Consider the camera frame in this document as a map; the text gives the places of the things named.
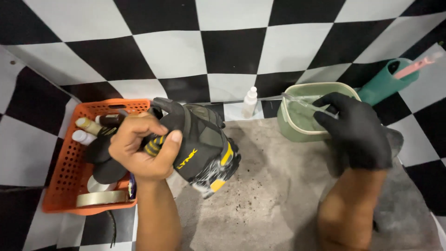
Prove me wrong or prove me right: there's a white capped bottle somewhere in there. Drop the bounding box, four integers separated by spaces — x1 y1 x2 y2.
72 130 97 146

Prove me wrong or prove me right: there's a small white plastic bottle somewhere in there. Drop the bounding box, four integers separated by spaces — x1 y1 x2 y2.
242 86 259 119

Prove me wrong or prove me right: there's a clear tape roll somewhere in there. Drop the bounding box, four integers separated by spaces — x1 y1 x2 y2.
76 190 130 208

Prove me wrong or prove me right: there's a teal plastic container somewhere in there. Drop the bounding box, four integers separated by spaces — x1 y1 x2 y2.
357 58 420 106

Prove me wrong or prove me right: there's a blue packet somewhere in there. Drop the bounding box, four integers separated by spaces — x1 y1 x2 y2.
128 173 137 200

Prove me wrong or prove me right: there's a white tape roll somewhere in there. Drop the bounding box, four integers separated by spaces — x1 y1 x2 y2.
87 175 118 194

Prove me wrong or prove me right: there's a black cable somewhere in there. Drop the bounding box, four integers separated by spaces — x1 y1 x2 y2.
105 210 118 249

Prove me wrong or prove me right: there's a green plastic tub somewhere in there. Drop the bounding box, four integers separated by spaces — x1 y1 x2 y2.
277 82 362 143

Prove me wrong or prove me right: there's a beige capped tube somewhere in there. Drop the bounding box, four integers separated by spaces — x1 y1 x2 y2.
75 117 117 137

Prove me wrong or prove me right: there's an orange perforated plastic basket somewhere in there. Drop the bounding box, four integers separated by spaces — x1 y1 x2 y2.
42 98 151 216

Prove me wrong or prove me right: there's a grey cloth mat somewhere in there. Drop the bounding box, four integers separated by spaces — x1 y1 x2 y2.
167 118 444 251

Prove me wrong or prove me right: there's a brown bottle with white cap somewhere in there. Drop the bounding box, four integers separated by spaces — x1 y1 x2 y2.
95 114 125 128

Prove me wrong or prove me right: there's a black cloth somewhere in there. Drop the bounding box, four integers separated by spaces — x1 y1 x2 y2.
85 134 129 185

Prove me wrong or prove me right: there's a black and yellow shoe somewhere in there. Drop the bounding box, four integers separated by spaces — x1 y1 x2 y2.
144 97 242 199

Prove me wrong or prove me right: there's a pink handled tool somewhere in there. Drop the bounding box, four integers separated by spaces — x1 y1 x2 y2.
394 52 445 80

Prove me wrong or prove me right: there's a person's left hand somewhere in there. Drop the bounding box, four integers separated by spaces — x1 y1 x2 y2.
109 112 183 182

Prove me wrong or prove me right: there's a person's right hand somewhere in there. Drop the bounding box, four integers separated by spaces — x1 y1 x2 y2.
312 92 394 171

